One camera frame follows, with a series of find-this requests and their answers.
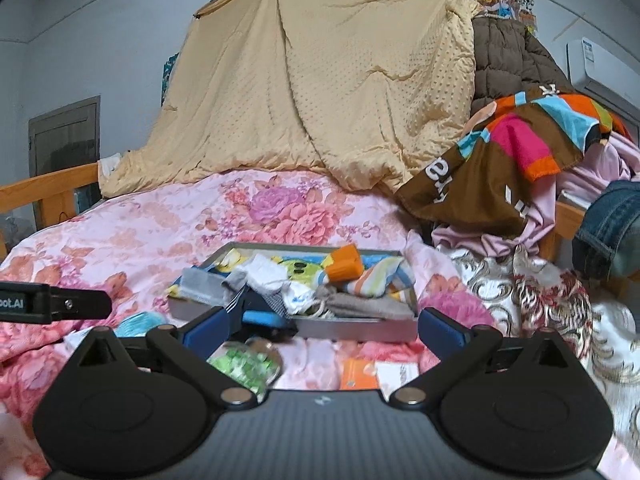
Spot white face mask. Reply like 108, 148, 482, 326
240, 254, 288, 295

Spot striped towel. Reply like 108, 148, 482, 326
345, 256, 416, 298

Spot teal white tissue pack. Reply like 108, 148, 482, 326
114, 311, 167, 338

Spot tan dotted blanket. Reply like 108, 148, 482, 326
100, 0, 480, 197

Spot wooden bed frame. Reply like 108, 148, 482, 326
0, 162, 99, 231

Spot orange white medicine box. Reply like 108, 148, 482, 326
340, 359, 419, 396

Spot pink floral quilt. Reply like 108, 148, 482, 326
1, 170, 497, 479

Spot silver patterned bed sheet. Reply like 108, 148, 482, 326
438, 245, 640, 479

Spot white air conditioner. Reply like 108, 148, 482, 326
566, 37, 639, 120

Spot blue denim jeans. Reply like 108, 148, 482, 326
572, 180, 640, 280

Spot grey microfibre cloth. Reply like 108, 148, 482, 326
222, 264, 247, 292

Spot orange soft block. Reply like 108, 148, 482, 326
321, 244, 364, 283

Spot white blue baby cloth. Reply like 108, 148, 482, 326
280, 281, 324, 318

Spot grey linen drawstring pouch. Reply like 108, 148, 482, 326
314, 286, 416, 321

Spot green wall poster left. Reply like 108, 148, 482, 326
160, 52, 179, 104

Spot brown colourful printed cloth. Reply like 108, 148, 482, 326
396, 84, 629, 238

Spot brown quilted jacket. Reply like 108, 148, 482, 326
471, 16, 575, 115

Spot pink garment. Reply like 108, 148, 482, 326
432, 132, 639, 258

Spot grey door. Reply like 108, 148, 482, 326
27, 94, 102, 212

